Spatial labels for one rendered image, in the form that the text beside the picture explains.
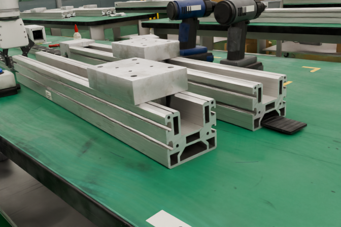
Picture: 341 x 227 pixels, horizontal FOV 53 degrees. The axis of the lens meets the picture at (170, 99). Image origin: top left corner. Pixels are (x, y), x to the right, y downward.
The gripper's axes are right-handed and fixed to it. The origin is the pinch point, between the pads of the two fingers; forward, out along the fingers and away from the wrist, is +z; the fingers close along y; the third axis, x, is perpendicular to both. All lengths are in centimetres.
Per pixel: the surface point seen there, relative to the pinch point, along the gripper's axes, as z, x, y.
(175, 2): -17, 49, -37
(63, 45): -4.7, 11.1, -14.0
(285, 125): 3, 100, -18
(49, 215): 60, 10, 2
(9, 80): -0.2, 32.4, 10.5
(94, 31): 14, -203, -130
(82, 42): -5.4, 16.5, -19.1
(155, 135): -1, 94, 5
